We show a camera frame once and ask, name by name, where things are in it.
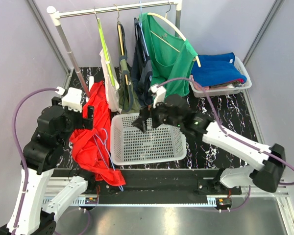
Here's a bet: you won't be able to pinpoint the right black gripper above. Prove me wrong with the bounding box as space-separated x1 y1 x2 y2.
132 96 182 133

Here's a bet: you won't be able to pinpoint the red tank top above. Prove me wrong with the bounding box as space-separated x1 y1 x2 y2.
70 81 125 187

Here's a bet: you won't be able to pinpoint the light blue wire hanger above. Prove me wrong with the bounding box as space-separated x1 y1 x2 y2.
93 128 124 192

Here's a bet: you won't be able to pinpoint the white tank top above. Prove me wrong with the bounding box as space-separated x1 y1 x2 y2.
99 49 122 113

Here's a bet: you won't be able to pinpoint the lime green hanger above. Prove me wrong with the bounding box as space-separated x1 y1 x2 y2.
94 8 115 88

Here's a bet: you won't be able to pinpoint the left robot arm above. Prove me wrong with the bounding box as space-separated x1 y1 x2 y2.
0 97 99 235

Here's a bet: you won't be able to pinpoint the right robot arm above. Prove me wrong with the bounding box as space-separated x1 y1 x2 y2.
132 94 286 194

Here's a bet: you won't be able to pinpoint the olive green tank top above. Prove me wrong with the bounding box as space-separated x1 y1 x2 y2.
118 24 141 114

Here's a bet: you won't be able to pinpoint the dark navy tank top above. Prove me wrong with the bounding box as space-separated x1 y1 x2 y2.
131 18 153 106

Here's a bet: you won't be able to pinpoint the cream curved wooden hanger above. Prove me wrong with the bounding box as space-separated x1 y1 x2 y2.
147 3 202 68

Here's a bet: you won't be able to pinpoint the large white perforated basket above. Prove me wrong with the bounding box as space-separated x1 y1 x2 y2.
110 113 187 165

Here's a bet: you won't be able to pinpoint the small white laundry basket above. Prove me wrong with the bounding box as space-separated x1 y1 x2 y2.
190 56 252 97

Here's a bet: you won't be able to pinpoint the green t-shirt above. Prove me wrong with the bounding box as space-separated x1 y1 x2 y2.
142 13 199 96

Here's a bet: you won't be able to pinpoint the folded blue clothes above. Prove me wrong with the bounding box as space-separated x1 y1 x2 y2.
191 52 247 87

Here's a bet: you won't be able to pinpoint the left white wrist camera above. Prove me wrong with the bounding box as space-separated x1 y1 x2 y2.
56 87 82 113

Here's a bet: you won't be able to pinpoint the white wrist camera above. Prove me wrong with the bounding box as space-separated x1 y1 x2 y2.
149 84 167 108
56 87 82 113

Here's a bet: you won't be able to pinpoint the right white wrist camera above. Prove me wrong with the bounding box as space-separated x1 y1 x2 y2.
149 84 167 108

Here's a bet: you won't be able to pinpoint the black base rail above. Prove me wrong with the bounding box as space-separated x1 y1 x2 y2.
66 168 243 205

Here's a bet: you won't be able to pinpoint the blue wire hanger on rack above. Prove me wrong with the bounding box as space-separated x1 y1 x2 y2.
137 1 152 81

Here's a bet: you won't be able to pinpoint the white clothes rack frame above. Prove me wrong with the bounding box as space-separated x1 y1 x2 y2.
47 0 182 97

